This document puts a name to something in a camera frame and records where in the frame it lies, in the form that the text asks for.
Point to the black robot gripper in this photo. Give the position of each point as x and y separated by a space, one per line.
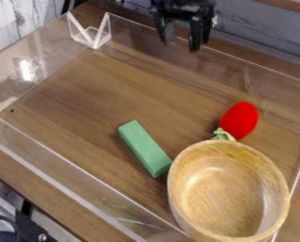
198 11

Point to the red plush strawberry toy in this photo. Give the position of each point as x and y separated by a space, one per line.
238 123

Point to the clear acrylic tray walls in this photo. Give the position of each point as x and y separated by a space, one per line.
68 95

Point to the green rectangular block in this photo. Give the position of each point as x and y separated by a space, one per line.
148 151

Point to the wooden bowl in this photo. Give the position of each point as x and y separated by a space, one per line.
228 193

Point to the black metal table clamp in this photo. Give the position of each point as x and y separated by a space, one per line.
30 231

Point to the clear acrylic corner bracket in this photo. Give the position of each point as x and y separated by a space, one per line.
93 37

